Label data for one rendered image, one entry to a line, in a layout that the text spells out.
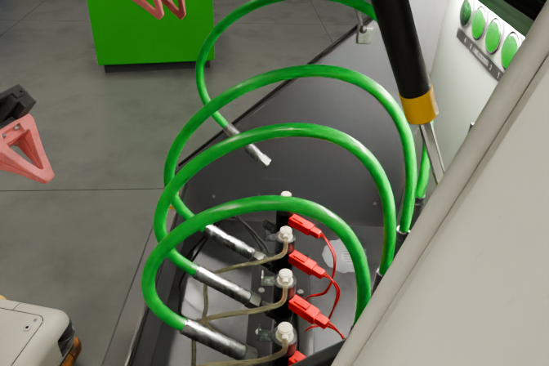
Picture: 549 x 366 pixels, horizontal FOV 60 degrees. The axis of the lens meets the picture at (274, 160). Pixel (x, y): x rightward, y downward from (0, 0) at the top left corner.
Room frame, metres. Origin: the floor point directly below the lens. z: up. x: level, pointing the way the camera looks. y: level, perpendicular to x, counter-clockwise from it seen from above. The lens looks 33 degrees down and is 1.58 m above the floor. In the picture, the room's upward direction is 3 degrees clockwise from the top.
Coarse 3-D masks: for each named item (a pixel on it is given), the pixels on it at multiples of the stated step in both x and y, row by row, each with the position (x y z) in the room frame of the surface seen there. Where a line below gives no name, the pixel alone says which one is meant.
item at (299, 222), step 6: (294, 216) 0.56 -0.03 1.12; (300, 216) 0.56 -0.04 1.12; (288, 222) 0.56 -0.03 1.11; (294, 222) 0.55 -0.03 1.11; (300, 222) 0.55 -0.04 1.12; (306, 222) 0.55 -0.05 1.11; (300, 228) 0.54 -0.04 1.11; (306, 228) 0.54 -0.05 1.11; (312, 228) 0.54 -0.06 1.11; (306, 234) 0.54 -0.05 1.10; (312, 234) 0.53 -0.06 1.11; (318, 234) 0.53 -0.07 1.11
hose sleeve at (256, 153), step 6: (228, 126) 0.69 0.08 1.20; (228, 132) 0.68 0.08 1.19; (234, 132) 0.68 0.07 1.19; (240, 132) 0.69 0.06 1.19; (252, 144) 0.68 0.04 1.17; (246, 150) 0.67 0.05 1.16; (252, 150) 0.67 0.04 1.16; (258, 150) 0.67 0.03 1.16; (252, 156) 0.66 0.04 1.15; (258, 156) 0.66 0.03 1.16
